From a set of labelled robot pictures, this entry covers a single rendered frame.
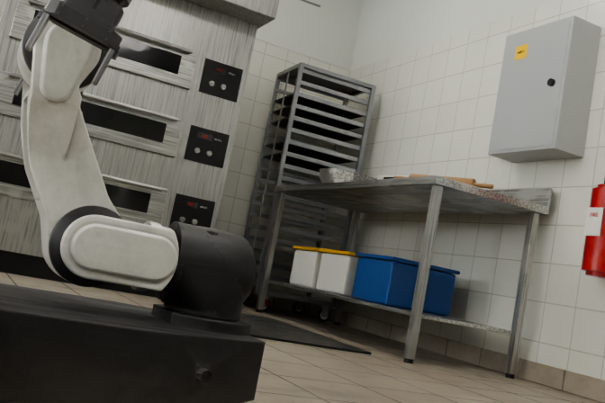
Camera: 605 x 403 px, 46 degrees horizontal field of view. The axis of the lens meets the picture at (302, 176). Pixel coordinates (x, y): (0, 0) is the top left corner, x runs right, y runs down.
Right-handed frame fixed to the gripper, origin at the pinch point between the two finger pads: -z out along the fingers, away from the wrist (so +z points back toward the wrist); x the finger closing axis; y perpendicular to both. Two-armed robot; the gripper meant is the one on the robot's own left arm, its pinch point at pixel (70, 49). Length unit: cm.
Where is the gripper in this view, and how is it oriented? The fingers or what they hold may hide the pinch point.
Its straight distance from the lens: 119.3
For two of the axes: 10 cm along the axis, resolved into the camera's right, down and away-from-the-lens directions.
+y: 3.5, -0.7, -9.3
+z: 4.0, -8.9, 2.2
